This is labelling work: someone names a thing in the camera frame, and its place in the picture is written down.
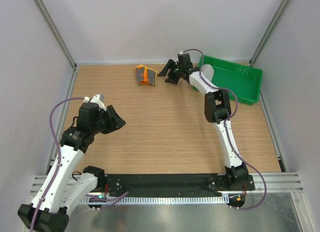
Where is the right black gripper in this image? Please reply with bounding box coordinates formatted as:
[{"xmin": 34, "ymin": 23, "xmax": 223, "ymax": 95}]
[{"xmin": 157, "ymin": 60, "xmax": 183, "ymax": 85}]

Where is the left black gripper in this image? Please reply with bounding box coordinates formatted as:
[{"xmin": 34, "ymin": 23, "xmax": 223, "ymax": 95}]
[{"xmin": 90, "ymin": 105, "xmax": 125, "ymax": 135}]

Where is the grey orange towel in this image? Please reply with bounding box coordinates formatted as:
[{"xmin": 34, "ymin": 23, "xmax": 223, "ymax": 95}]
[{"xmin": 134, "ymin": 64, "xmax": 158, "ymax": 86}]

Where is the grey panda towel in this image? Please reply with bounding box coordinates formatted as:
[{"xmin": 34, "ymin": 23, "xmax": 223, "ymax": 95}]
[{"xmin": 201, "ymin": 64, "xmax": 215, "ymax": 82}]

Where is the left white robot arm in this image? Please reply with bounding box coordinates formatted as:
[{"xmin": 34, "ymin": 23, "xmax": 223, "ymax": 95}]
[{"xmin": 17, "ymin": 101, "xmax": 125, "ymax": 231}]

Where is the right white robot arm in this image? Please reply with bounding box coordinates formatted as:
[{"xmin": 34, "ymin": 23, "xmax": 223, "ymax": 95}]
[{"xmin": 158, "ymin": 53, "xmax": 249, "ymax": 190}]

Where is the green plastic tray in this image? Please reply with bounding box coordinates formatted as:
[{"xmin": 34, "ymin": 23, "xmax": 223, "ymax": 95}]
[{"xmin": 198, "ymin": 56, "xmax": 263, "ymax": 105}]

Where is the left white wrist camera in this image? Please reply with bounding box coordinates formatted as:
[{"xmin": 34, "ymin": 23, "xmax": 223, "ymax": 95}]
[{"xmin": 83, "ymin": 93, "xmax": 107, "ymax": 111}]

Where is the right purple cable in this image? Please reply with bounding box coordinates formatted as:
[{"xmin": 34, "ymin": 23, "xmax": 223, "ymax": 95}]
[{"xmin": 179, "ymin": 48, "xmax": 267, "ymax": 210}]

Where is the purple cable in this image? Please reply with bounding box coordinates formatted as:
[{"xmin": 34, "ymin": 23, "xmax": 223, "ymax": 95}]
[
  {"xmin": 28, "ymin": 96, "xmax": 130, "ymax": 232},
  {"xmin": 179, "ymin": 48, "xmax": 267, "ymax": 210}
]

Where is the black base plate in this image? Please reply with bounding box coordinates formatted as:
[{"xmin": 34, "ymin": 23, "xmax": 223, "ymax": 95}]
[{"xmin": 92, "ymin": 173, "xmax": 255, "ymax": 198}]

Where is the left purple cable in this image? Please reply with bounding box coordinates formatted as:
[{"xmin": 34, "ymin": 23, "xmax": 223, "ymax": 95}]
[{"xmin": 28, "ymin": 96, "xmax": 130, "ymax": 232}]

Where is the white slotted cable duct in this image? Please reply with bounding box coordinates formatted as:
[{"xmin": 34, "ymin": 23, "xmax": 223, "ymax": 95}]
[{"xmin": 79, "ymin": 196, "xmax": 229, "ymax": 205}]

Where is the left aluminium frame post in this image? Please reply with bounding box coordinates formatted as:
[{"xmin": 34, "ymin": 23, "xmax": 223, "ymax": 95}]
[{"xmin": 28, "ymin": 0, "xmax": 78, "ymax": 69}]

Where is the aluminium frame post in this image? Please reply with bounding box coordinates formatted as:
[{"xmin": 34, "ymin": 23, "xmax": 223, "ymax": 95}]
[
  {"xmin": 28, "ymin": 0, "xmax": 78, "ymax": 69},
  {"xmin": 249, "ymin": 0, "xmax": 292, "ymax": 67}
]

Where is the right aluminium frame post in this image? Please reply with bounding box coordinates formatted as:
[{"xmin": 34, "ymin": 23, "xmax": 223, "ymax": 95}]
[{"xmin": 249, "ymin": 0, "xmax": 292, "ymax": 67}]

